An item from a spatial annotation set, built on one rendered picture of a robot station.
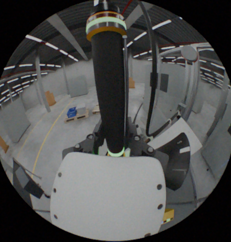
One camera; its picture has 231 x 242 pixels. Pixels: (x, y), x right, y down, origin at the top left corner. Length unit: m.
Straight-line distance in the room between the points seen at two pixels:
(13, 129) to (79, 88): 6.67
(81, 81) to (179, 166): 7.42
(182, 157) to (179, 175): 0.05
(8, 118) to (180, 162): 6.32
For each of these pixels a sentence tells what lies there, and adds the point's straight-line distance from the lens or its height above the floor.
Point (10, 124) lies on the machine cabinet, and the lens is 6.17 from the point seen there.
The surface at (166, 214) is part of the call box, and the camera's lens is 0.64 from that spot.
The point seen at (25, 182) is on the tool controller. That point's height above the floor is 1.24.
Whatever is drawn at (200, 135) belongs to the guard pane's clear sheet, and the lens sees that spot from 0.82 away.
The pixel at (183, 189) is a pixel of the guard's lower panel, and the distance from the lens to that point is 1.05.
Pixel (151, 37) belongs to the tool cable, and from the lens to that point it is 0.16.
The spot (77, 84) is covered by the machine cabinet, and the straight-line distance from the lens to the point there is 7.50.
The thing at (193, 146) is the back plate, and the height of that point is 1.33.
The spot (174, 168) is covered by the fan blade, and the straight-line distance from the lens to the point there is 0.21.
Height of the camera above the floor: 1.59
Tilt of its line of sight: 35 degrees down
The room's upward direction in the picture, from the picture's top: 4 degrees counter-clockwise
